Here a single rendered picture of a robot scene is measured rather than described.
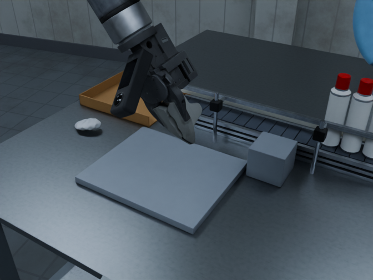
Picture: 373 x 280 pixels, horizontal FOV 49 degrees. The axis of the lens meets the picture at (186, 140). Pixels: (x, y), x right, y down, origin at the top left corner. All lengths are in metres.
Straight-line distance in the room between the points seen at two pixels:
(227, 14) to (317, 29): 0.73
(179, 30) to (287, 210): 2.87
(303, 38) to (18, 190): 2.78
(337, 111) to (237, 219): 0.39
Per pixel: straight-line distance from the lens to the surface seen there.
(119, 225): 0.97
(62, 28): 4.34
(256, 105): 1.18
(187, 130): 0.71
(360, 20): 0.41
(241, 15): 3.53
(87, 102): 1.46
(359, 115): 1.12
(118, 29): 0.68
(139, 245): 0.92
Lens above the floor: 1.50
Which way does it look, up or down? 33 degrees down
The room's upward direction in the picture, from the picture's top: straight up
